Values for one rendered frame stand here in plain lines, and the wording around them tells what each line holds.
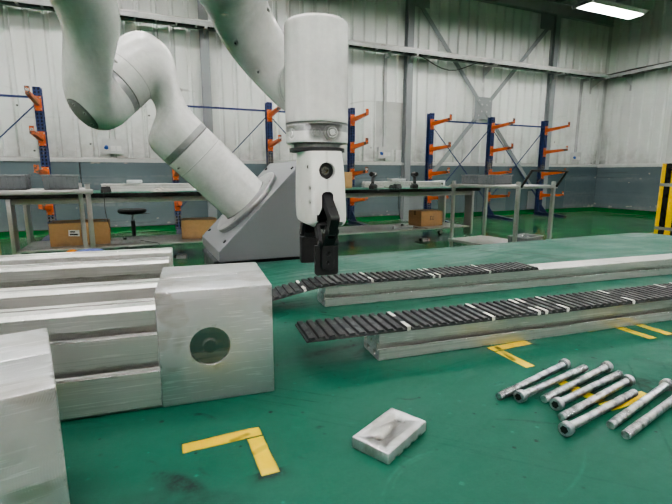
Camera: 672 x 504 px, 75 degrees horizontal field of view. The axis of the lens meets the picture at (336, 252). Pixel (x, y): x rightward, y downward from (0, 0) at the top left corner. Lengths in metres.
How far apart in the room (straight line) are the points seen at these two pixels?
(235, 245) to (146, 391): 0.61
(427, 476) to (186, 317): 0.21
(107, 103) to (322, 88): 0.51
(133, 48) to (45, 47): 7.37
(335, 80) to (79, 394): 0.43
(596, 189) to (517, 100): 3.60
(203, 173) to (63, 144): 7.21
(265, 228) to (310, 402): 0.64
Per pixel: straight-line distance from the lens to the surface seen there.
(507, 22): 11.64
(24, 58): 8.40
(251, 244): 0.96
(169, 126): 1.00
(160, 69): 1.04
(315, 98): 0.58
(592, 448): 0.37
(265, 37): 0.68
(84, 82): 0.98
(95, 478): 0.34
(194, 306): 0.36
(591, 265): 0.87
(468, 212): 6.75
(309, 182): 0.57
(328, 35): 0.60
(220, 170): 1.01
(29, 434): 0.24
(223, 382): 0.39
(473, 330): 0.50
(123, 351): 0.38
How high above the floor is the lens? 0.96
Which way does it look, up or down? 10 degrees down
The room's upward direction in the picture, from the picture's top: straight up
